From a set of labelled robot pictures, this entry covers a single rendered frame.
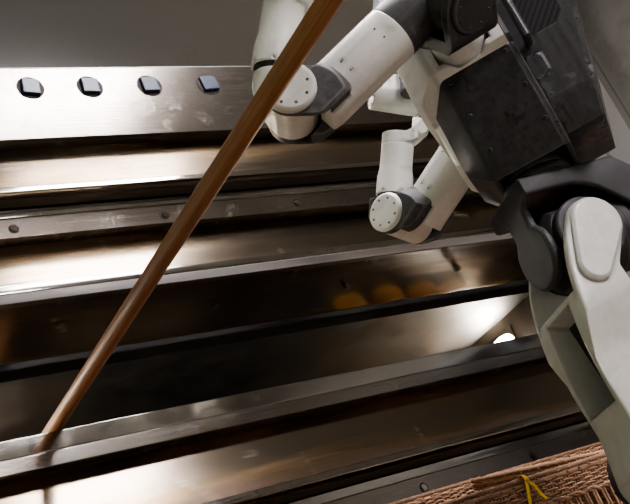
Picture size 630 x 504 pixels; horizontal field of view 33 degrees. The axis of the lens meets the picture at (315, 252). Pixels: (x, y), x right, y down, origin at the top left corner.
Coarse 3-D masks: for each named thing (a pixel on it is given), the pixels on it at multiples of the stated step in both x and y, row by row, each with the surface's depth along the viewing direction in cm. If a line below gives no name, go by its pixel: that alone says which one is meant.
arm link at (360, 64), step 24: (360, 24) 159; (384, 24) 157; (336, 48) 157; (360, 48) 156; (384, 48) 156; (408, 48) 158; (312, 72) 154; (336, 72) 154; (360, 72) 155; (384, 72) 157; (288, 96) 152; (312, 96) 152; (336, 96) 153; (360, 96) 156; (336, 120) 157
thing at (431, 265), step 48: (480, 240) 273; (96, 288) 216; (192, 288) 230; (240, 288) 238; (288, 288) 247; (336, 288) 257; (384, 288) 268; (432, 288) 280; (0, 336) 212; (48, 336) 219; (96, 336) 227; (144, 336) 235
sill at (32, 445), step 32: (448, 352) 268; (480, 352) 272; (512, 352) 277; (288, 384) 242; (320, 384) 246; (352, 384) 249; (128, 416) 220; (160, 416) 224; (192, 416) 227; (0, 448) 205; (32, 448) 208; (64, 448) 211
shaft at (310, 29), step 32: (320, 0) 125; (320, 32) 128; (288, 64) 132; (256, 96) 138; (256, 128) 142; (224, 160) 147; (192, 224) 158; (160, 256) 165; (128, 320) 179; (96, 352) 189; (64, 416) 207
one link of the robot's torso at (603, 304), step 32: (576, 224) 158; (608, 224) 159; (576, 256) 156; (608, 256) 156; (576, 288) 154; (608, 288) 155; (544, 320) 168; (576, 320) 155; (608, 320) 154; (544, 352) 165; (576, 352) 163; (608, 352) 153; (576, 384) 160; (608, 384) 151; (608, 416) 153; (608, 448) 155
